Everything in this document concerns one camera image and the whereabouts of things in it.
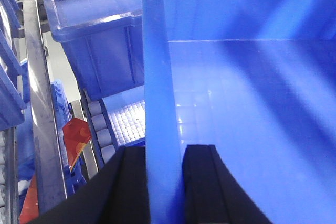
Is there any blue neighbouring bin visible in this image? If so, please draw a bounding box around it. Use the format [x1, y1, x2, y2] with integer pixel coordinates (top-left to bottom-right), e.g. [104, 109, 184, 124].
[43, 0, 144, 100]

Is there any white roller track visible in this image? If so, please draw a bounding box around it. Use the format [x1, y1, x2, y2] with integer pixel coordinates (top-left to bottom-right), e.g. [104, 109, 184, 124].
[82, 94, 118, 169]

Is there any steel divider rail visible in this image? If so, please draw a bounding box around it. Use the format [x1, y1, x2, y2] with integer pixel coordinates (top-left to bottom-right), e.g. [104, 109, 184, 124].
[23, 0, 67, 215]

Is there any blue gripped bin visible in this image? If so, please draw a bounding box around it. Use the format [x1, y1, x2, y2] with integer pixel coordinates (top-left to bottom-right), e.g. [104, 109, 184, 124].
[142, 0, 335, 223]

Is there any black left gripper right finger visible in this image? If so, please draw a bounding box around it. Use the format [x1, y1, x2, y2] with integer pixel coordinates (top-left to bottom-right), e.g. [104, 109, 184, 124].
[183, 145, 270, 223]

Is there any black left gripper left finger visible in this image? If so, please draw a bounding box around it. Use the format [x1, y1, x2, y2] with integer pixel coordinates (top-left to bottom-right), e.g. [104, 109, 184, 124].
[32, 146, 150, 223]

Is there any blue ribbed crate left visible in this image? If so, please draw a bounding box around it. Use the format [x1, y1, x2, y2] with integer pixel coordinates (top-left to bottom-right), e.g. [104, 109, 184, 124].
[1, 0, 26, 131]

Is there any red cardboard box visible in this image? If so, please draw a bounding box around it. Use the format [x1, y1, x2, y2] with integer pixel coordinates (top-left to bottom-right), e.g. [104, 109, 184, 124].
[62, 118, 91, 171]

